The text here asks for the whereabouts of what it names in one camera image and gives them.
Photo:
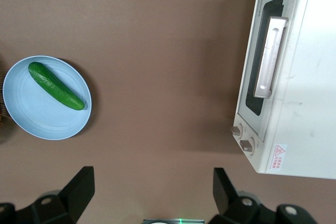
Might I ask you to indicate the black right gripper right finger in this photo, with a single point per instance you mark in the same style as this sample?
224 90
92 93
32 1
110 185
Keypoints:
231 205

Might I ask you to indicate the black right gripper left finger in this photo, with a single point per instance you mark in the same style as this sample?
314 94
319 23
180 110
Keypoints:
73 197

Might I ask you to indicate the metallic oven knob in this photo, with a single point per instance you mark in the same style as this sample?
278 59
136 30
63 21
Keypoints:
246 145
236 130

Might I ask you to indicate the white toaster oven body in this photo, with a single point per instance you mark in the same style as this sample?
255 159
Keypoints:
315 77

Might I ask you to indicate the red warning sticker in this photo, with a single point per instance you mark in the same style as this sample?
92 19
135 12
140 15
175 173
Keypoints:
279 157

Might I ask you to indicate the light blue round plate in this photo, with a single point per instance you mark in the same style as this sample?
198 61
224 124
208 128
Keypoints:
39 116

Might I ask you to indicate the green cucumber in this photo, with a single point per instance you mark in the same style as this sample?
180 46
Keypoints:
52 85

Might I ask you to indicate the brown wicker basket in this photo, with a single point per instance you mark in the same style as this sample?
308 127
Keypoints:
1 90

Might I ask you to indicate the brown table cover sheet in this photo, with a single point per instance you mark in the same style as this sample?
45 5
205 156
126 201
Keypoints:
157 77

